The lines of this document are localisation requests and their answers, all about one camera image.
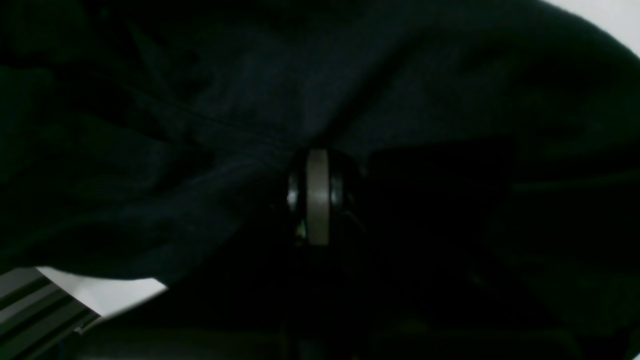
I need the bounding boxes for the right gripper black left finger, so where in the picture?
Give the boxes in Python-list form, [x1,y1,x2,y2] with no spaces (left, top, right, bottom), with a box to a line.
[80,149,321,360]

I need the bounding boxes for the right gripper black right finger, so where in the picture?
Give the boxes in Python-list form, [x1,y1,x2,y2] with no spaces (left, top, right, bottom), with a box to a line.
[317,147,585,360]

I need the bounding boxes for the aluminium table frame rail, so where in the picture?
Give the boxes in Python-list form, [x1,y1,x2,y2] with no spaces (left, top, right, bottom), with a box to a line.
[0,268,99,360]

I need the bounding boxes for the black t-shirt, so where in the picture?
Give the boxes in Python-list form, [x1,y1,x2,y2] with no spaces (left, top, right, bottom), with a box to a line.
[0,0,640,351]

